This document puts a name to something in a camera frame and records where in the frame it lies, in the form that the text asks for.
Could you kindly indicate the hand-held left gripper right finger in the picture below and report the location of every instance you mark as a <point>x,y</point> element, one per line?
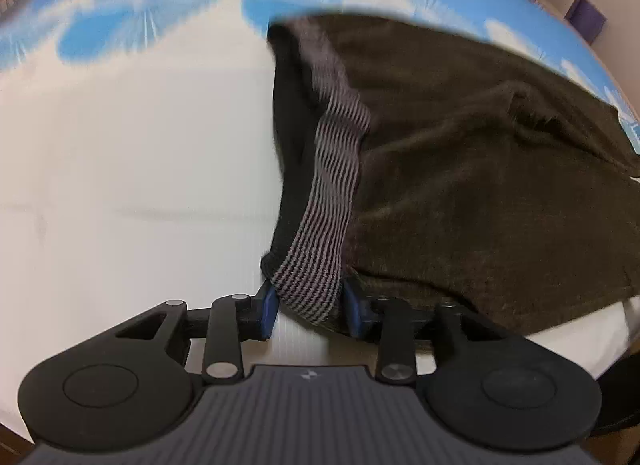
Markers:
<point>352,314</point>

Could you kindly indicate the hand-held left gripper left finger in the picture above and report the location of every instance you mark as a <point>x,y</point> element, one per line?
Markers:
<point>270,312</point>

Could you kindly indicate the blue white printed bedsheet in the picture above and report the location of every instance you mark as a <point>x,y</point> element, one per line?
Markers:
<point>125,170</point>

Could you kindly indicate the purple wall object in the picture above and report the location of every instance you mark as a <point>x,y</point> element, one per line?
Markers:
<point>589,17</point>

